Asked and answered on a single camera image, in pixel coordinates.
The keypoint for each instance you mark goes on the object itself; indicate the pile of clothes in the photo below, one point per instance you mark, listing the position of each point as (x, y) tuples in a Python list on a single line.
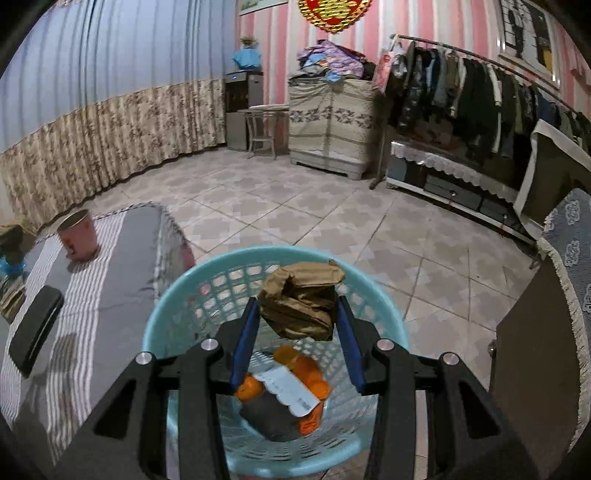
[(333, 62)]

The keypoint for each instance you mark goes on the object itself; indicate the water dispenser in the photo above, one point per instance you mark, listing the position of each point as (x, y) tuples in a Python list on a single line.
[(242, 90)]

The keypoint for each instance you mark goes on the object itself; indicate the covered storage cabinet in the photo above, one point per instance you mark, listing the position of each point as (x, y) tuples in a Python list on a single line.
[(335, 127)]

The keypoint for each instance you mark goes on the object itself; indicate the blue floral curtain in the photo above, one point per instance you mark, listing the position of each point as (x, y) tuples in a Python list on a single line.
[(99, 91)]

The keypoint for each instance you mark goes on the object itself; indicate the black glasses case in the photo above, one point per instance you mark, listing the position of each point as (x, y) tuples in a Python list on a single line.
[(34, 328)]

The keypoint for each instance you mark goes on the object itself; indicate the blue lace covered furniture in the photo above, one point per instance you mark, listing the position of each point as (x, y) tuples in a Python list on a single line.
[(566, 241)]

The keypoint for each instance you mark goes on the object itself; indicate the black ribbed cup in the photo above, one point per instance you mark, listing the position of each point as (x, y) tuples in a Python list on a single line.
[(270, 418)]

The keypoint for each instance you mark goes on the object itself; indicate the clothes rack with clothes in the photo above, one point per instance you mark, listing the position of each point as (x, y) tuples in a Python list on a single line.
[(471, 113)]

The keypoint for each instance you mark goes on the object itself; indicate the grey striped tablecloth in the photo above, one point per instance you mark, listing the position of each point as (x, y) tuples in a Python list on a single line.
[(107, 303)]

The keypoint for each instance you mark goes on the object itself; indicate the blue plastic bag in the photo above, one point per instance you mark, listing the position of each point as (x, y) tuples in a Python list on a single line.
[(10, 271)]

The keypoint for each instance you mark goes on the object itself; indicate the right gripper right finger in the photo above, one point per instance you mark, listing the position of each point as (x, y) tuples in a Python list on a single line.
[(468, 435)]

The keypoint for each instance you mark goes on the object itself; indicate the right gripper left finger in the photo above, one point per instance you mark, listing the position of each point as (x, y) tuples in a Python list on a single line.
[(124, 437)]

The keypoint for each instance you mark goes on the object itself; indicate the low tv bench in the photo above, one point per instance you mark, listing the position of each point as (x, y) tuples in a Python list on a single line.
[(455, 186)]

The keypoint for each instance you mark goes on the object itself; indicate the orange plastic lid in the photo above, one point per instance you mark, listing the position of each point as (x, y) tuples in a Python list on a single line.
[(306, 370)]

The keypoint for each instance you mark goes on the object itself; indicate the red heart wall decoration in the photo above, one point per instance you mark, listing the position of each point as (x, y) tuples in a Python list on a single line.
[(333, 16)]

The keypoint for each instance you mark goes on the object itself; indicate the small folding table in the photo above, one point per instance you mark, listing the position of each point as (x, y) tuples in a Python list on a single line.
[(268, 129)]

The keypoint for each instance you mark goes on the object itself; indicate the pink mug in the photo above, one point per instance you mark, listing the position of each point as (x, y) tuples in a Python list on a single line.
[(78, 236)]

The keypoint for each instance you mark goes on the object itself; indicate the white printed paper pack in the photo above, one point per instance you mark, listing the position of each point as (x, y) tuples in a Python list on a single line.
[(287, 389)]

